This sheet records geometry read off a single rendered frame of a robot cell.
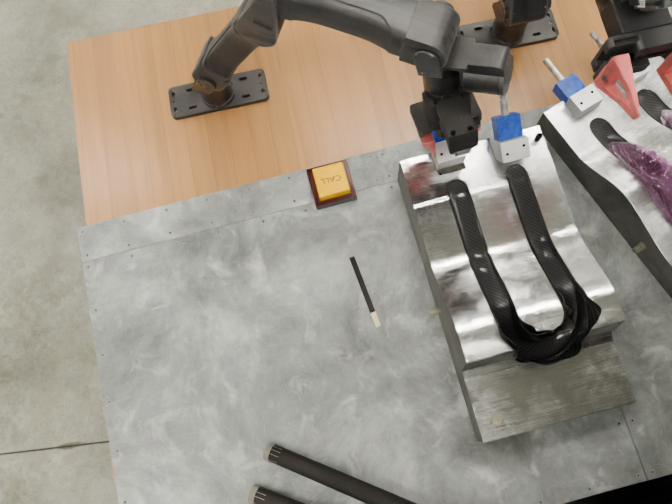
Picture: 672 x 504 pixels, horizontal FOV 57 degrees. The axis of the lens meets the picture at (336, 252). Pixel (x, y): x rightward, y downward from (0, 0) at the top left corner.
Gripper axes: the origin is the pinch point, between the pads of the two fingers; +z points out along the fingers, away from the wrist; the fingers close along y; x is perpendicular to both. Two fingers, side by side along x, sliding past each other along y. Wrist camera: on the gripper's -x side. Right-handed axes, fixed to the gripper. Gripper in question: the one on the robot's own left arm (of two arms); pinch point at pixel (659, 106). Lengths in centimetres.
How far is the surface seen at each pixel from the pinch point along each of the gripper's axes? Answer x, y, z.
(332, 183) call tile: 36, -41, -12
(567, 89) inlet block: 33.1, 4.9, -19.0
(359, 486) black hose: 31, -48, 41
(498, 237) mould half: 30.8, -15.6, 6.1
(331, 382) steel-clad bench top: 39, -49, 24
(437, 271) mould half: 30.4, -27.4, 9.7
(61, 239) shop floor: 121, -131, -42
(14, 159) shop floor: 122, -144, -74
